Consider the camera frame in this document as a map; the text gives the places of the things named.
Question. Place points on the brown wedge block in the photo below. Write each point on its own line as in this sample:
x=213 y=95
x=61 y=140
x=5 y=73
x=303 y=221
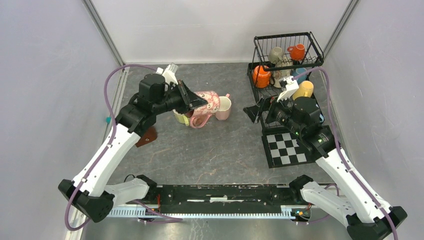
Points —
x=149 y=136

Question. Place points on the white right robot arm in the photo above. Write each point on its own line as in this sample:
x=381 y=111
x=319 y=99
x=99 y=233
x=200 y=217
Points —
x=362 y=211

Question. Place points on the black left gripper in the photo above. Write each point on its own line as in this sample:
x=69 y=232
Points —
x=189 y=100

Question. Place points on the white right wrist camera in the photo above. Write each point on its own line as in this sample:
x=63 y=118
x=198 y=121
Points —
x=289 y=86

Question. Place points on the small orange cup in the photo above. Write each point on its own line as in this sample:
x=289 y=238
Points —
x=297 y=52

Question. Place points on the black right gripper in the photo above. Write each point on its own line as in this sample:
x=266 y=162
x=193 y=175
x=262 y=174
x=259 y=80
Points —
x=253 y=111

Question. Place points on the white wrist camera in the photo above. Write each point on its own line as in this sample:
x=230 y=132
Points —
x=169 y=73
x=289 y=86

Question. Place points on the checkerboard calibration board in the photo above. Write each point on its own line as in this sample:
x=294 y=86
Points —
x=282 y=150

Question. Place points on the light pink hexagonal mug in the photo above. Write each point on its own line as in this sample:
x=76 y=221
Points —
x=224 y=109

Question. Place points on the cream floral mug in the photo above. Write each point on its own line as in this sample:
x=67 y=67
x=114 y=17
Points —
x=280 y=74

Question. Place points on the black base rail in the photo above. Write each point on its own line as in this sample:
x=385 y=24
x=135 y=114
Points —
x=223 y=198

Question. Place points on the black wire dish rack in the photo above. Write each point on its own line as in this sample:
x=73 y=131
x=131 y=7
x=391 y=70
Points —
x=314 y=57

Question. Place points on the beige grey mug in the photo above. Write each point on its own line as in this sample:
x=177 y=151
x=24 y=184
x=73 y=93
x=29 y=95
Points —
x=275 y=55

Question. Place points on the orange ribbed mug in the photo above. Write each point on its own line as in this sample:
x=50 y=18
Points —
x=261 y=77

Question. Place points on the pink patterned mug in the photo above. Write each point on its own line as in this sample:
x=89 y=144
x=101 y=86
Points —
x=201 y=115

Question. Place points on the teal blue mug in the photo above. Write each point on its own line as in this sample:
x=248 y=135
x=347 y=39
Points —
x=298 y=71

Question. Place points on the light blue hexagonal mug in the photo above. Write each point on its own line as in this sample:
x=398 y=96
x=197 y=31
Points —
x=321 y=116

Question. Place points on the pale yellow mug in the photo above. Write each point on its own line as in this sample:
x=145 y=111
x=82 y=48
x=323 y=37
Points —
x=181 y=118

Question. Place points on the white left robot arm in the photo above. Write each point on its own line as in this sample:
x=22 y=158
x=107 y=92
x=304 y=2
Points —
x=89 y=191

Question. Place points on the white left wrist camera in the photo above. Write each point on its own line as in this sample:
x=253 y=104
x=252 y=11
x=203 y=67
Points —
x=169 y=73

